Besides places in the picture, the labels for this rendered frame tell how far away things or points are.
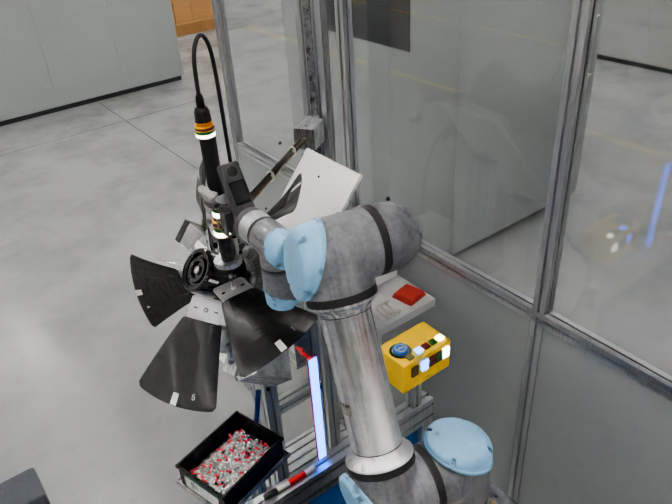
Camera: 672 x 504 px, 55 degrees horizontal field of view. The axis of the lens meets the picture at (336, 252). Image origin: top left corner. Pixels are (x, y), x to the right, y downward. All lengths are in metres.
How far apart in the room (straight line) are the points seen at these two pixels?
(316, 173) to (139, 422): 1.63
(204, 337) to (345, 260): 0.85
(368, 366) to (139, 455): 2.05
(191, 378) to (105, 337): 1.93
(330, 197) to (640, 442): 1.05
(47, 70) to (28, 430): 4.49
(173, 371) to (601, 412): 1.16
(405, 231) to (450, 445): 0.38
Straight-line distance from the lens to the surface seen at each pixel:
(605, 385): 1.88
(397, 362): 1.59
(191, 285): 1.73
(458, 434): 1.17
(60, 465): 3.08
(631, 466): 2.00
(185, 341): 1.75
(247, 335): 1.56
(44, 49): 7.06
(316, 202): 1.87
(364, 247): 0.97
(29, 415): 3.37
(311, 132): 2.04
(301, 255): 0.95
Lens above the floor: 2.14
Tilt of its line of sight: 32 degrees down
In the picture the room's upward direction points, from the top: 4 degrees counter-clockwise
